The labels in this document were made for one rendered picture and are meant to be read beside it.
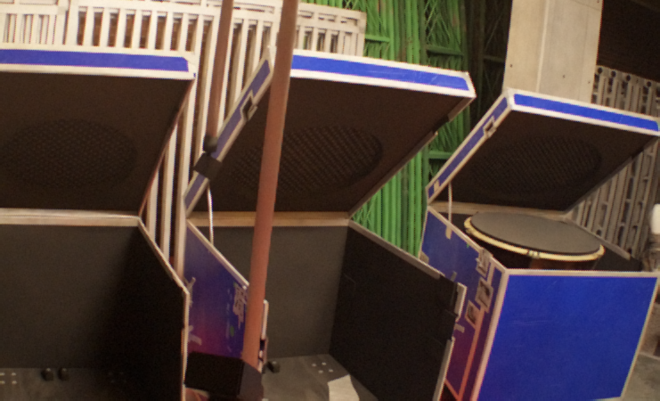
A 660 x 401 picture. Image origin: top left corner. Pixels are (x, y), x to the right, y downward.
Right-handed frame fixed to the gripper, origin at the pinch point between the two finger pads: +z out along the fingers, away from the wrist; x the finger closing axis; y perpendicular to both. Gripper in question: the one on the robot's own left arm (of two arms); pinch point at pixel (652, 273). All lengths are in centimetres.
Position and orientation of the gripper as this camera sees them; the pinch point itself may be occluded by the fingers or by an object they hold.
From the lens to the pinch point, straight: 374.9
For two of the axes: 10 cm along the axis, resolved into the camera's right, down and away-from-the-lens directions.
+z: -1.0, 9.9, 0.4
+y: 1.9, 0.6, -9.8
